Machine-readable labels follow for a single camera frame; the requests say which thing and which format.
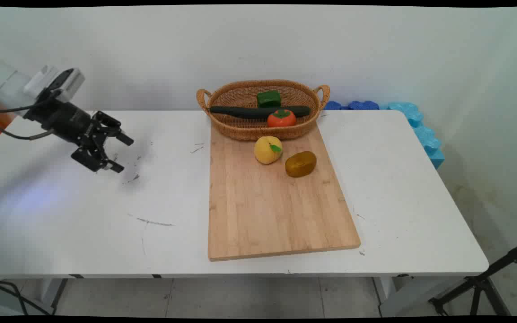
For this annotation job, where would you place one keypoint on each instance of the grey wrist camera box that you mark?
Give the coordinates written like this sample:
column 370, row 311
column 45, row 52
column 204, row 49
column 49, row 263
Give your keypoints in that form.
column 70, row 83

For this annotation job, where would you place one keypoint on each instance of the dark blue foam piece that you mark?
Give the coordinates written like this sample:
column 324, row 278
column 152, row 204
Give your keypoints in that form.
column 332, row 106
column 363, row 105

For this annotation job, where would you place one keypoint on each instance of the woven wicker basket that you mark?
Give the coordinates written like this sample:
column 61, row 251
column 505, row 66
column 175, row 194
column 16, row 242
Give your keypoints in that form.
column 245, row 128

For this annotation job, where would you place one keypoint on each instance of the light blue foam piece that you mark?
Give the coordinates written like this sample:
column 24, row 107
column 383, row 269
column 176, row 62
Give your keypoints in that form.
column 424, row 134

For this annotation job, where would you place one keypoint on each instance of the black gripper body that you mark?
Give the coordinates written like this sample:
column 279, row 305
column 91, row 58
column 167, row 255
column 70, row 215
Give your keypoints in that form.
column 63, row 119

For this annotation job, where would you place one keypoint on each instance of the dark green cucumber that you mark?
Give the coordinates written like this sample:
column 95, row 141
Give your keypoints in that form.
column 240, row 112

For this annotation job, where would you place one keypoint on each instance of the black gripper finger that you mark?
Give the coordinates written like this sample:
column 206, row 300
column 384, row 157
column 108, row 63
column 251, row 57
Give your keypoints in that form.
column 112, row 128
column 92, row 159

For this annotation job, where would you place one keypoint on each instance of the yellow peach with leaf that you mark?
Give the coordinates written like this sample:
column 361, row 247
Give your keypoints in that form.
column 266, row 150

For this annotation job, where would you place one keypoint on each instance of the green bell pepper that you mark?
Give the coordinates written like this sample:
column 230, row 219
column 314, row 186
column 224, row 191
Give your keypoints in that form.
column 269, row 98

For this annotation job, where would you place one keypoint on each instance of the black tripod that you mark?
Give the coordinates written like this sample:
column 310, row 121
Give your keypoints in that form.
column 480, row 282

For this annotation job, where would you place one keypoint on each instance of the wooden cutting board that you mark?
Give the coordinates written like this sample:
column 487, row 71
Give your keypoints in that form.
column 276, row 211

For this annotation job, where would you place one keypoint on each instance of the white table leg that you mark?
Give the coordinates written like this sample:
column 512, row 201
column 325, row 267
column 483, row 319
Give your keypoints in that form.
column 54, row 294
column 402, row 298

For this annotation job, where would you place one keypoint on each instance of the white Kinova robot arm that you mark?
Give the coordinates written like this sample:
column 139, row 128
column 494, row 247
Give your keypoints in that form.
column 2, row 83

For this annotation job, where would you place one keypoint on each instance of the red toy tomato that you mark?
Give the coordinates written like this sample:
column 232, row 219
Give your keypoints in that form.
column 281, row 119

